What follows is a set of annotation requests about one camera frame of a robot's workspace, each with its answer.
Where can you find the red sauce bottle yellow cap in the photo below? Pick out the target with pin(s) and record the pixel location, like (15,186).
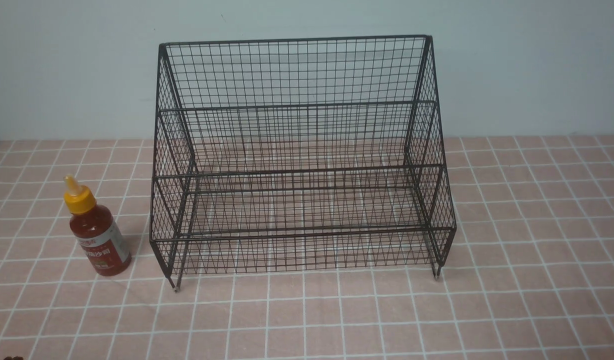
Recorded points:
(95,230)

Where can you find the black wire mesh shelf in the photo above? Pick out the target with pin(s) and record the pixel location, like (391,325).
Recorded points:
(299,154)

